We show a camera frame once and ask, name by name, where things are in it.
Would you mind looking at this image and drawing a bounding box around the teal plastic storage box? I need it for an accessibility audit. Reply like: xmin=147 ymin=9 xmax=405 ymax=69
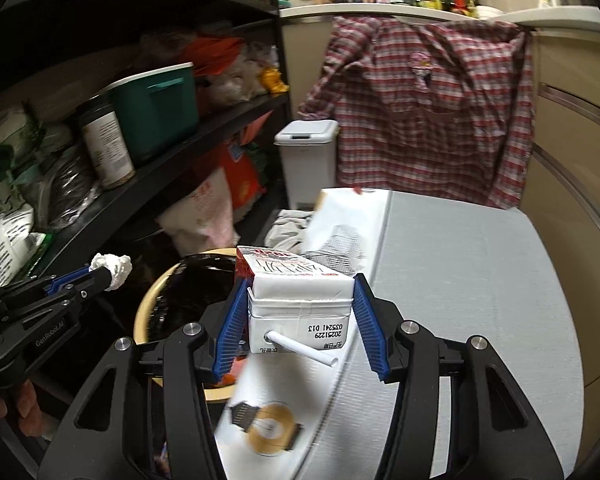
xmin=102 ymin=62 xmax=198 ymax=159

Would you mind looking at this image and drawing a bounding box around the white cloth on floor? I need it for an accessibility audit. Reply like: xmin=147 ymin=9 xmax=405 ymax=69
xmin=264 ymin=209 xmax=313 ymax=254

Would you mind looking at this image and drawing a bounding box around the red plaid shirt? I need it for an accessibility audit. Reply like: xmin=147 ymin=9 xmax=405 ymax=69
xmin=299 ymin=16 xmax=534 ymax=209

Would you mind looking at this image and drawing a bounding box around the black bag lined basin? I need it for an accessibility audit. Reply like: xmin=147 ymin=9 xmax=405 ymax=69
xmin=132 ymin=247 xmax=251 ymax=403

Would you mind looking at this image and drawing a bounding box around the white tissue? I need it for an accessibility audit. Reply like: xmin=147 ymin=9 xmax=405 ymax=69
xmin=88 ymin=252 xmax=132 ymax=292

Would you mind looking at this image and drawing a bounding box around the yellow toy on shelf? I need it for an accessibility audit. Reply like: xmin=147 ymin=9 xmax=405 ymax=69
xmin=259 ymin=67 xmax=289 ymax=94

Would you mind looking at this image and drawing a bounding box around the red white milk carton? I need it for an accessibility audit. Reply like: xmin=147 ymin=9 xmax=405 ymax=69
xmin=236 ymin=246 xmax=354 ymax=367

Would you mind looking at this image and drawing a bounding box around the pink white rice bag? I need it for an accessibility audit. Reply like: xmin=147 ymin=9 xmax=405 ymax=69
xmin=157 ymin=168 xmax=238 ymax=256

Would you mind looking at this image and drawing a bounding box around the beige cabinet with metal trim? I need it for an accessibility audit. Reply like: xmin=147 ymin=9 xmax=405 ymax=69
xmin=515 ymin=6 xmax=600 ymax=457

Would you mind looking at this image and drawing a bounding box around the person's left hand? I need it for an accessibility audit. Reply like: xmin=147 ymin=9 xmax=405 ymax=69
xmin=0 ymin=379 xmax=45 ymax=437

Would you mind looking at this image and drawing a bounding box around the orange red plastic bag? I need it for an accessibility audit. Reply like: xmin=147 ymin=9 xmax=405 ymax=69
xmin=195 ymin=141 xmax=264 ymax=212

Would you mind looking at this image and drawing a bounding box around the black metal shelf rack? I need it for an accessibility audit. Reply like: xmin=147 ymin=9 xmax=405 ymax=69
xmin=0 ymin=0 xmax=290 ymax=291

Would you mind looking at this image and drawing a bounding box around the white labelled jar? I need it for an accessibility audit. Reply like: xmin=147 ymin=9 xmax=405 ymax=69
xmin=80 ymin=94 xmax=135 ymax=188

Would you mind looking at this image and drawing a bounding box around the white lidded trash bin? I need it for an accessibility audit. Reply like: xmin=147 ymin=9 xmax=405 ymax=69
xmin=274 ymin=119 xmax=339 ymax=210

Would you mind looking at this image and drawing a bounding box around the round brown tag sticker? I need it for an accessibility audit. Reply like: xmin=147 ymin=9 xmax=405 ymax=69
xmin=230 ymin=402 xmax=303 ymax=456

